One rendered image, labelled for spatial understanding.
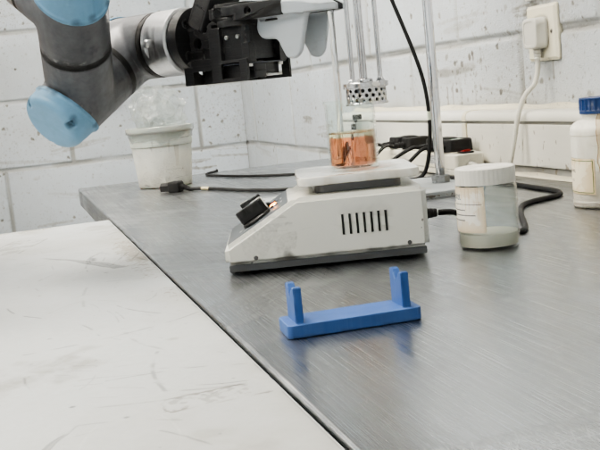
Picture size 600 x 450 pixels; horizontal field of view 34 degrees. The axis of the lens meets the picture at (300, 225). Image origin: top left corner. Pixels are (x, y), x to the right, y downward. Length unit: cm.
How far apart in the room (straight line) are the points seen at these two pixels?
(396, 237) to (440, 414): 45
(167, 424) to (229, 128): 295
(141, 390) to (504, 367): 22
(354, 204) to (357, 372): 36
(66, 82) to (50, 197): 234
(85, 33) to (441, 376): 58
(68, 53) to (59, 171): 237
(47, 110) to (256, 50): 24
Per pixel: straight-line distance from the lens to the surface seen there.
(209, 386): 60
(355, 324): 69
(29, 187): 339
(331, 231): 94
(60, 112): 107
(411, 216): 94
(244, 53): 101
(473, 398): 54
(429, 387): 56
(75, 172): 339
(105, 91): 109
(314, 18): 102
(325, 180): 93
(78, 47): 103
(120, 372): 66
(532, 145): 154
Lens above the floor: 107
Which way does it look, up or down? 8 degrees down
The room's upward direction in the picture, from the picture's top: 6 degrees counter-clockwise
